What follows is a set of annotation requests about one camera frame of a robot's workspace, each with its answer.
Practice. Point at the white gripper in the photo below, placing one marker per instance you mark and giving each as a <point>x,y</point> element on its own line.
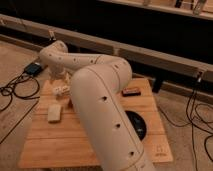
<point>63,76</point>

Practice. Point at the small white bottle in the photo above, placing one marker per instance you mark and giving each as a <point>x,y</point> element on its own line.
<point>60,90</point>

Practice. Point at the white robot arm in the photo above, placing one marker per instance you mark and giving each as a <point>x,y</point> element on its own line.
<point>94,86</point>

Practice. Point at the black power adapter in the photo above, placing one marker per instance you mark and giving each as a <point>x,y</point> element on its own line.
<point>33,69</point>

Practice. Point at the white sponge block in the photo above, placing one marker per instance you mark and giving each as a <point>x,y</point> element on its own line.
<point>54,113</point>

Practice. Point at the wooden board table top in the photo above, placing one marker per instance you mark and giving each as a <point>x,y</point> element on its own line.
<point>64,143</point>

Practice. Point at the black rectangular box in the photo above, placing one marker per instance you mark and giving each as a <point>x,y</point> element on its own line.
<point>131,92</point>

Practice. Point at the black round bowl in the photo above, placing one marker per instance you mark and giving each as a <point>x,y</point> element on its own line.
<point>138,123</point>

